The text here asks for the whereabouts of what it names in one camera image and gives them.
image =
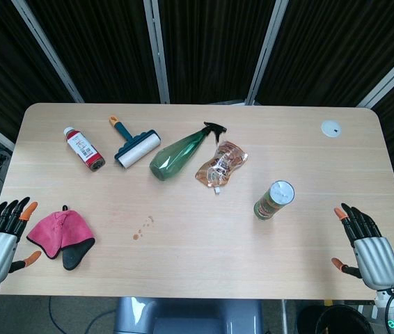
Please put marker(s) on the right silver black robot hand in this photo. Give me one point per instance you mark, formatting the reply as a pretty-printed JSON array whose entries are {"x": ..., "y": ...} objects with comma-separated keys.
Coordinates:
[{"x": 376, "y": 257}]

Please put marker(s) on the pink and grey cloth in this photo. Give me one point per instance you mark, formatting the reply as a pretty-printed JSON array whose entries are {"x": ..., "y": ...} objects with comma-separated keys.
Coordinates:
[{"x": 63, "y": 236}]

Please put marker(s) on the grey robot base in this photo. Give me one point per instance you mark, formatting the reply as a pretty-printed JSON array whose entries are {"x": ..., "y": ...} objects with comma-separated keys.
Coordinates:
[{"x": 186, "y": 316}]

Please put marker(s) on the black waste bin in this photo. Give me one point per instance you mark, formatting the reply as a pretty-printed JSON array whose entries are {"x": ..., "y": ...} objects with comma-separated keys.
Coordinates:
[{"x": 339, "y": 320}]

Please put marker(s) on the green Pringles can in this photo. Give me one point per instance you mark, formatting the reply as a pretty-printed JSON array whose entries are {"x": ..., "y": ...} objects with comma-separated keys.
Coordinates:
[{"x": 273, "y": 202}]

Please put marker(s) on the red white drink bottle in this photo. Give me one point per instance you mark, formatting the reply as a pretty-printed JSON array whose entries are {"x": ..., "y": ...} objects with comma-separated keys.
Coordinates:
[{"x": 84, "y": 149}]

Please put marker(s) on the orange spouted refill pouch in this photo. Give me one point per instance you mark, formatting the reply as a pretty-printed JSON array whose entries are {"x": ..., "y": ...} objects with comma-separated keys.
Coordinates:
[{"x": 221, "y": 163}]

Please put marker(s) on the green plastic spray bottle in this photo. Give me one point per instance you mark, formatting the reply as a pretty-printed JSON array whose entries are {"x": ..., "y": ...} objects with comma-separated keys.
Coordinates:
[{"x": 179, "y": 153}]

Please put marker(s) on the dark folding screen partition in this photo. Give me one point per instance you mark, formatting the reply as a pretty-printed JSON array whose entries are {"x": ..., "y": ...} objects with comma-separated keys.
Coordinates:
[{"x": 197, "y": 48}]

